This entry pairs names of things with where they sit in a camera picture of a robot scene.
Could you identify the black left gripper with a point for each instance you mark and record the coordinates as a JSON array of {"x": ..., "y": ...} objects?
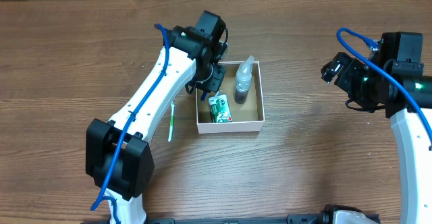
[{"x": 216, "y": 77}]

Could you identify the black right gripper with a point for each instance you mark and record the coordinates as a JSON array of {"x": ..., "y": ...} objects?
[{"x": 349, "y": 65}]

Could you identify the blue disposable razor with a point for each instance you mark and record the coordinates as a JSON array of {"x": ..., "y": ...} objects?
[{"x": 203, "y": 96}]

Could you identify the green soap packet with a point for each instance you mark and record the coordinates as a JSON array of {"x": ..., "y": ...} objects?
[{"x": 219, "y": 108}]

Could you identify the clear bottle with dark liquid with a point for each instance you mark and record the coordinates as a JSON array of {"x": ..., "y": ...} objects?
[{"x": 243, "y": 80}]

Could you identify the green white toothbrush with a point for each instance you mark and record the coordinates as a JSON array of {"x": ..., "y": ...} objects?
[{"x": 171, "y": 121}]

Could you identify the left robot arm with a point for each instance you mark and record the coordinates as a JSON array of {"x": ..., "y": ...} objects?
[{"x": 118, "y": 153}]

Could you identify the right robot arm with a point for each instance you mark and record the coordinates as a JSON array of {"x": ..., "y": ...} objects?
[{"x": 387, "y": 74}]

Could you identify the white cardboard box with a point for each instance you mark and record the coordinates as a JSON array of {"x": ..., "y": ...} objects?
[{"x": 246, "y": 117}]

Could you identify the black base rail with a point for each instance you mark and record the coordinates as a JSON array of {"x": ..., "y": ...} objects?
[{"x": 289, "y": 219}]

